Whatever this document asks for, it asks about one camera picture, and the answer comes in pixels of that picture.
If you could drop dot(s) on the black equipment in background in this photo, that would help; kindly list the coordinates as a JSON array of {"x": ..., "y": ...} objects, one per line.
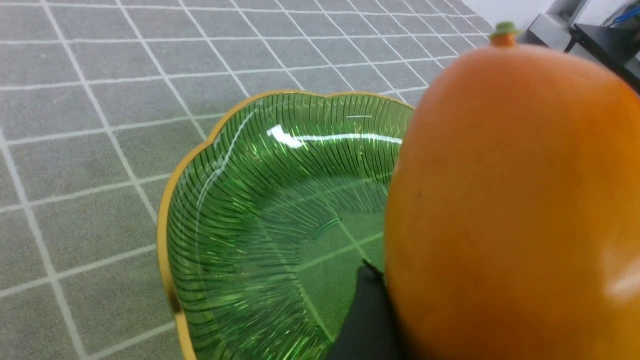
[{"x": 606, "y": 31}]

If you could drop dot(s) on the orange toy mango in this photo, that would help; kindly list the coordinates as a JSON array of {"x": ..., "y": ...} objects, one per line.
[{"x": 512, "y": 220}]

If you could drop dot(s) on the green glass leaf plate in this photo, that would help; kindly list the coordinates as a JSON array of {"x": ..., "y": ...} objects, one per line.
[{"x": 287, "y": 180}]

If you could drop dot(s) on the grey checked tablecloth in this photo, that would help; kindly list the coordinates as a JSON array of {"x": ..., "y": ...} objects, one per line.
[{"x": 100, "y": 100}]

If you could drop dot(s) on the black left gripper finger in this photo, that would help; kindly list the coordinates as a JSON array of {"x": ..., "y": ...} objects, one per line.
[{"x": 369, "y": 331}]

